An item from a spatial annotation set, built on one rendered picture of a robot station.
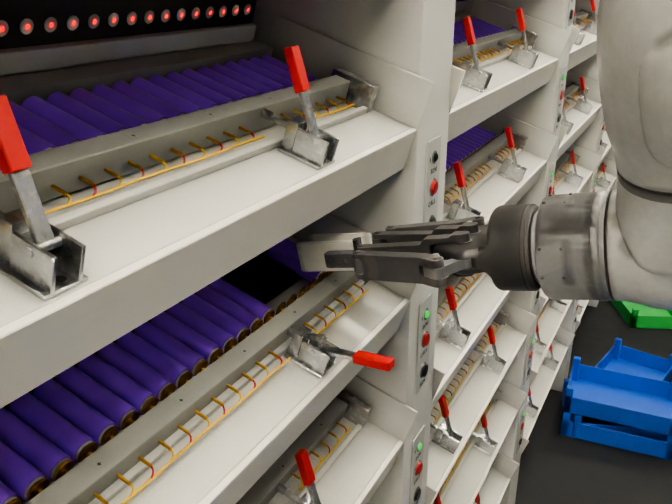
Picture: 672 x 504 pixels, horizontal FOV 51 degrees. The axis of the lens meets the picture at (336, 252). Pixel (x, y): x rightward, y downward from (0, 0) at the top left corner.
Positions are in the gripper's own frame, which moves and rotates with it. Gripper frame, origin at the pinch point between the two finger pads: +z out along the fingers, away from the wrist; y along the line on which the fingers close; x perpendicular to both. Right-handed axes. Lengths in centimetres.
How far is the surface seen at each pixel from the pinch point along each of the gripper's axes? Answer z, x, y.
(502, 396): 12, 62, -78
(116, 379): 5.9, 1.3, 25.0
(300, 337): -0.9, 4.5, 10.2
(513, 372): 9, 55, -79
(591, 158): 1, 24, -148
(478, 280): 5, 24, -54
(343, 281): 0.7, 3.8, -1.5
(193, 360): 3.7, 2.6, 19.0
